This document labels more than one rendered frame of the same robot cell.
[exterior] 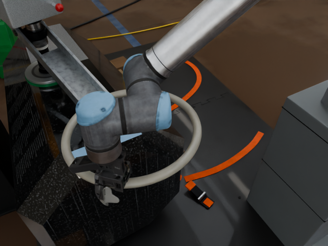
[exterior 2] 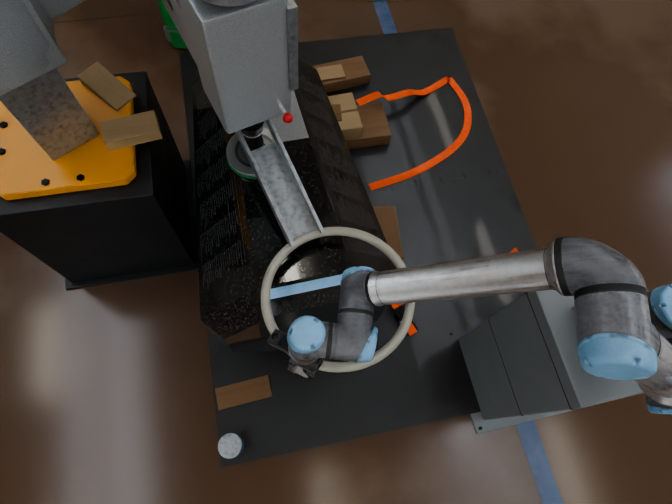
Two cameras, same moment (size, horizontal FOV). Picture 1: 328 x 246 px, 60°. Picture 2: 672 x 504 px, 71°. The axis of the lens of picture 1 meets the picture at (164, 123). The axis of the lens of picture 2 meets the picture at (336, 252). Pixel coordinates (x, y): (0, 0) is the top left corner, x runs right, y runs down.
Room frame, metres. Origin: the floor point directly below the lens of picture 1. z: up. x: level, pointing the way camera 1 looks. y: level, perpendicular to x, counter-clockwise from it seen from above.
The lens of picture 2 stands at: (0.25, 0.09, 2.32)
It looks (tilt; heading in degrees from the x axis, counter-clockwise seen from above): 67 degrees down; 6
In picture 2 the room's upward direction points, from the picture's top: 10 degrees clockwise
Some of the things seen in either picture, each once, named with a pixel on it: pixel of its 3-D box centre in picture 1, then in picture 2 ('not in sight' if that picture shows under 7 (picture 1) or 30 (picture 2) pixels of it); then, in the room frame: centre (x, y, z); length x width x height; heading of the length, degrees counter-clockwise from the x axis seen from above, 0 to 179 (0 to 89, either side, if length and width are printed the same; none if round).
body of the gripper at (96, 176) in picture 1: (111, 167); (307, 355); (0.47, 0.15, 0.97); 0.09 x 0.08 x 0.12; 75
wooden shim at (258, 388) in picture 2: not in sight; (243, 392); (0.38, 0.42, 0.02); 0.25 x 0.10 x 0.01; 121
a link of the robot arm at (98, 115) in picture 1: (99, 121); (307, 338); (0.48, 0.15, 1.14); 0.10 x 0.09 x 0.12; 101
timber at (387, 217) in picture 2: not in sight; (386, 236); (1.34, -0.03, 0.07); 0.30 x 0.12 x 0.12; 21
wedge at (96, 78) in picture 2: not in sight; (107, 86); (1.27, 1.21, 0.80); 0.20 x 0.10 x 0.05; 68
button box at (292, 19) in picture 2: not in sight; (287, 43); (1.19, 0.43, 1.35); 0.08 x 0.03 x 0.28; 44
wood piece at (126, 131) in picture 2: not in sight; (131, 130); (1.11, 1.04, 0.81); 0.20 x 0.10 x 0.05; 125
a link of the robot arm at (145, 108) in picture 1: (145, 110); (351, 338); (0.51, 0.04, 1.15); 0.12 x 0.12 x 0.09; 11
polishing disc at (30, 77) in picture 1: (48, 70); (255, 151); (1.16, 0.56, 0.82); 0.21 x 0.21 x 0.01
